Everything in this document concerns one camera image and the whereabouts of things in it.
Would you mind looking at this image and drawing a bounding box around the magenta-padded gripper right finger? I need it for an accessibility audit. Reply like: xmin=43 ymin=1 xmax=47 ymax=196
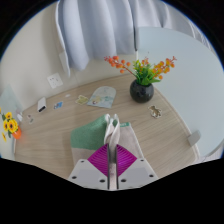
xmin=116 ymin=144 xmax=159 ymax=191

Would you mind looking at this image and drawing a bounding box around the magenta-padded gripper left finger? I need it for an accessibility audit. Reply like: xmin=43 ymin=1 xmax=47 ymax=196
xmin=67 ymin=143 xmax=111 ymax=191

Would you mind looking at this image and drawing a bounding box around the beige towel with green trim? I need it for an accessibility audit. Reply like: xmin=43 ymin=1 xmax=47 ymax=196
xmin=69 ymin=113 xmax=145 ymax=191

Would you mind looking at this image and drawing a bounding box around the small bear-shaped sticker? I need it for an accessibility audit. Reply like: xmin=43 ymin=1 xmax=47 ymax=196
xmin=147 ymin=105 xmax=163 ymax=119

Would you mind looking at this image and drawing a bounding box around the white partition clamp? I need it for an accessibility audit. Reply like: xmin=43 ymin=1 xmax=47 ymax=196
xmin=186 ymin=129 xmax=203 ymax=147

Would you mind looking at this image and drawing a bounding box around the pale yellow sticker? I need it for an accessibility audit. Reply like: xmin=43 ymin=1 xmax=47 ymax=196
xmin=75 ymin=94 xmax=90 ymax=106

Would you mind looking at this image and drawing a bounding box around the round orange vase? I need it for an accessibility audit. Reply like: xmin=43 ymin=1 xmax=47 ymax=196
xmin=12 ymin=127 xmax=23 ymax=140

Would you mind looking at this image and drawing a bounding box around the round black vase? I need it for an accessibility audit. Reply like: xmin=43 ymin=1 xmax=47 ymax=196
xmin=129 ymin=79 xmax=155 ymax=104

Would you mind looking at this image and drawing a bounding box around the small white box device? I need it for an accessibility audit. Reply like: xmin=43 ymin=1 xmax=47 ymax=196
xmin=36 ymin=96 xmax=48 ymax=114

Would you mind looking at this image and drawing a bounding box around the artificial sunflower bunch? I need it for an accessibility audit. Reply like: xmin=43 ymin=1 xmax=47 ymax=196
xmin=0 ymin=106 xmax=20 ymax=143

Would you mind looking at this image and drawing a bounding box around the frosted glass desk partition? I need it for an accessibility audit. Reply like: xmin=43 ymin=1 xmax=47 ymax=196
xmin=0 ymin=84 xmax=24 ymax=158
xmin=134 ymin=26 xmax=224 ymax=159

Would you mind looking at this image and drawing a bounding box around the artificial orange flower bunch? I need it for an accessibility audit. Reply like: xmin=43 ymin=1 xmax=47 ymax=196
xmin=103 ymin=54 xmax=178 ymax=87

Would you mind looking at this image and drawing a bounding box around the small frosted glass panel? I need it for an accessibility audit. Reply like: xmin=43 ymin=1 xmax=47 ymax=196
xmin=58 ymin=49 xmax=72 ymax=78

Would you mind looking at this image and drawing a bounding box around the pale grey curtain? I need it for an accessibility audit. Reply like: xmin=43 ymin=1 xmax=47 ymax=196
xmin=54 ymin=0 xmax=214 ymax=78

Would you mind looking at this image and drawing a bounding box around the white wall socket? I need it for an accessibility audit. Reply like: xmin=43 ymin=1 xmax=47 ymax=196
xmin=46 ymin=72 xmax=64 ymax=90

